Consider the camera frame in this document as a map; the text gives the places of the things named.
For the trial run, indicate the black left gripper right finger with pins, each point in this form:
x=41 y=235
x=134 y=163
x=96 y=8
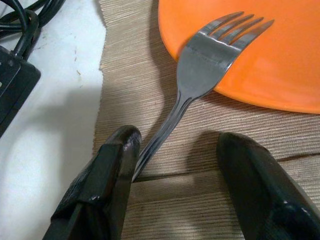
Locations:
x=265 y=195

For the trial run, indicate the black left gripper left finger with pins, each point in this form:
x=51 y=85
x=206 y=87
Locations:
x=105 y=187

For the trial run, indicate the orange plastic plate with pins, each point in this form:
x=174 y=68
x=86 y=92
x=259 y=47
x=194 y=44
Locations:
x=275 y=62

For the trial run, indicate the silver metal fork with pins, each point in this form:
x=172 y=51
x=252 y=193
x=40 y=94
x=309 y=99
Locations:
x=202 y=67

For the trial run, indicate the beige woven cloth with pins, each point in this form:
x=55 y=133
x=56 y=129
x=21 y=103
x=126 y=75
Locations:
x=140 y=75

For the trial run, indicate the black power strip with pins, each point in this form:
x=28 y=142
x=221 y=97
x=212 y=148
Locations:
x=15 y=82

